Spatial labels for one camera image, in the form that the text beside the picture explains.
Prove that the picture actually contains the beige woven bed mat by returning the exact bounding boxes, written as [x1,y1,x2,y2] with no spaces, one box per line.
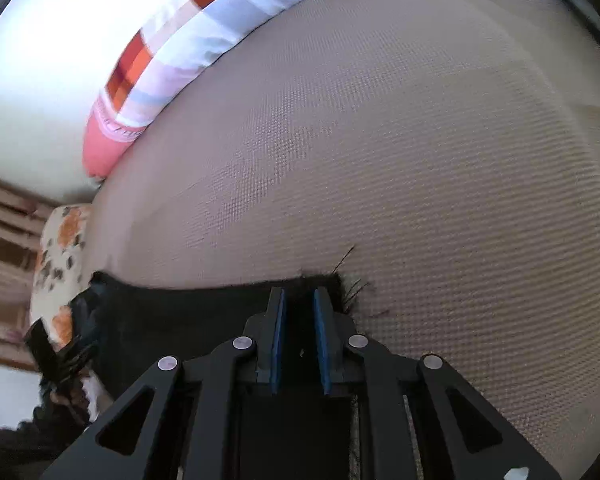
[84,0,600,479]

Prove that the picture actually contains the floral orange pillow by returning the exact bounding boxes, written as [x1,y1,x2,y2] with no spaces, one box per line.
[24,204,112,422]

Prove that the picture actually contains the black denim pants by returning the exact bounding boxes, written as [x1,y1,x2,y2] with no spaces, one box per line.
[24,244,372,480]

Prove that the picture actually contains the pink striped pillow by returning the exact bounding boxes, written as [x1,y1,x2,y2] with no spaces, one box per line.
[82,0,303,179]

